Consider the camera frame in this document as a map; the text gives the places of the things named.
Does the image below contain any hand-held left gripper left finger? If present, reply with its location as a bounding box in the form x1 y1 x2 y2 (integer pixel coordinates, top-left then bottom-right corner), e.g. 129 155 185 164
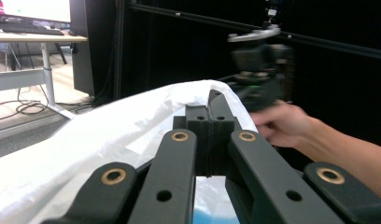
173 105 212 177

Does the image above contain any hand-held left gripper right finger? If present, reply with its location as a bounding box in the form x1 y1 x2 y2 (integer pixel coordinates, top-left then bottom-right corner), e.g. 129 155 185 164
208 89 243 177

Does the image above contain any white translucent plastic bag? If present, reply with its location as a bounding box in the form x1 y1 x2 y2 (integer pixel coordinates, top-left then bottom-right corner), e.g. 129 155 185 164
0 79 258 224

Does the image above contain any black curtain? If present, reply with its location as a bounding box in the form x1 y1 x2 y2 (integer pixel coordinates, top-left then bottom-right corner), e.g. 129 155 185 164
85 0 381 171

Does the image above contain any black computer tower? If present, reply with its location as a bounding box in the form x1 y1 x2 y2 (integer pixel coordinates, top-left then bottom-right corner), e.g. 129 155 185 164
69 0 96 96

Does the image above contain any wooden desk with white legs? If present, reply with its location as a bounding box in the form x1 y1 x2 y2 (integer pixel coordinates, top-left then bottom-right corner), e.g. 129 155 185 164
0 31 89 121

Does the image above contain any black keyboard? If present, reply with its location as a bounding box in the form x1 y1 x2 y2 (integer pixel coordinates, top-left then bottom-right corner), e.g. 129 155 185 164
0 22 65 36

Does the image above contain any computer monitor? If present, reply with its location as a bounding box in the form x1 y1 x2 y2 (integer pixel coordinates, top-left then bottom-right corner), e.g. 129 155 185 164
1 0 72 23

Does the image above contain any small black mounted camera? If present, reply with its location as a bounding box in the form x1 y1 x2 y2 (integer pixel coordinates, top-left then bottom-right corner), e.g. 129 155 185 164
265 0 279 29

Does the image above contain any metal frame rail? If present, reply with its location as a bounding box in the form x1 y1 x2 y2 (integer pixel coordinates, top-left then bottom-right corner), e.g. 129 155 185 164
126 1 381 61

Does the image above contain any tangle of floor cables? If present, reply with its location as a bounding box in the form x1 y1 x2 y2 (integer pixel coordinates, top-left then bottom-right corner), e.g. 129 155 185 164
0 89 93 123

